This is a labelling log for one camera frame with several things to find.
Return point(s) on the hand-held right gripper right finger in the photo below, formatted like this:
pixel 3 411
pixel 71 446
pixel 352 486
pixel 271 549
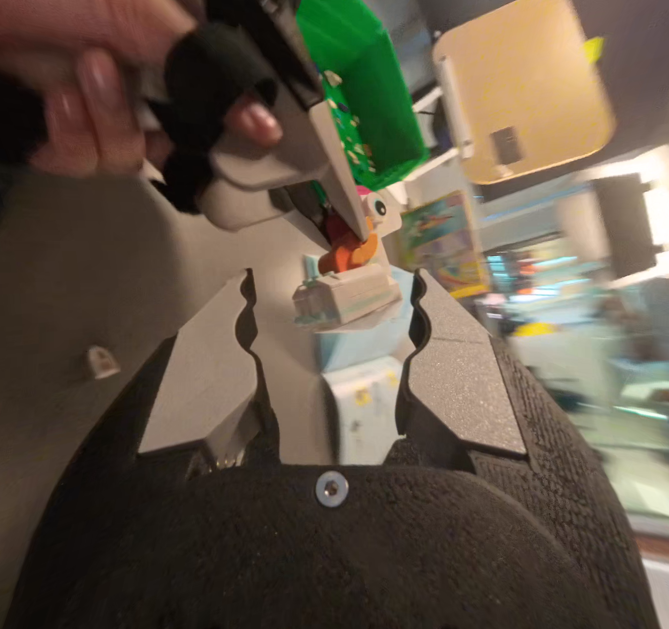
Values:
pixel 460 388

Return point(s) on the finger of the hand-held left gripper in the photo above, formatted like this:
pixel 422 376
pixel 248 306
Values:
pixel 337 158

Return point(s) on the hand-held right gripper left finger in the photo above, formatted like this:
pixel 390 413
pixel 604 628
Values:
pixel 204 378

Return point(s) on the green bin with lego pieces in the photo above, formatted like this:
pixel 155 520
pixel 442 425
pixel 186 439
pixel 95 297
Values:
pixel 376 90

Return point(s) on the white lego animal model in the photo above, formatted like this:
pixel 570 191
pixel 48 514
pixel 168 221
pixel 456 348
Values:
pixel 355 289

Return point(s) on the white lego piece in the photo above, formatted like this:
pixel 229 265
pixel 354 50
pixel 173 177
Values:
pixel 102 363

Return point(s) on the yellow lego box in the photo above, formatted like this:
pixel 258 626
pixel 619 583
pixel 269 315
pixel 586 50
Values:
pixel 444 242

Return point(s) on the person's left hand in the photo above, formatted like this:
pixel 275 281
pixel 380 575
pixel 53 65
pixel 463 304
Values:
pixel 78 22

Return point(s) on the open light blue booklet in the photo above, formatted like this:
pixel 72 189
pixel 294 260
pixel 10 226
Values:
pixel 360 346

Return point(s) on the light wooden chair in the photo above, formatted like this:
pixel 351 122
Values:
pixel 522 64

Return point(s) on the yellow sign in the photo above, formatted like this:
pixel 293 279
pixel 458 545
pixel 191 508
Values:
pixel 594 49

